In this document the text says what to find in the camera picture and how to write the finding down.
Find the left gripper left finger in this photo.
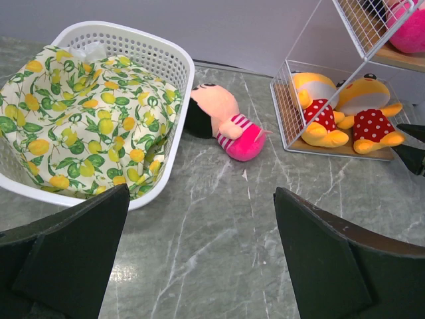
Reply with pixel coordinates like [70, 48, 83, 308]
[1, 184, 129, 318]

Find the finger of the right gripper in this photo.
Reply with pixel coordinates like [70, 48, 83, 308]
[392, 124, 425, 177]

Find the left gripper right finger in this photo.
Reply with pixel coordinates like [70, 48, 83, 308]
[274, 187, 424, 318]

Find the orange bear plush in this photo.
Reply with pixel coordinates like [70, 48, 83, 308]
[292, 72, 349, 148]
[335, 73, 405, 154]

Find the pink striped doll front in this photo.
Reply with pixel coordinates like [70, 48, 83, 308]
[363, 0, 424, 54]

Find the lemon print cloth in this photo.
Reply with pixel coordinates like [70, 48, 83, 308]
[1, 46, 182, 199]

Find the white plastic basket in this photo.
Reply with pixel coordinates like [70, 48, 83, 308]
[1, 21, 195, 210]

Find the white wire wooden shelf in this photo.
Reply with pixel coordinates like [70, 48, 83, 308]
[270, 1, 422, 161]

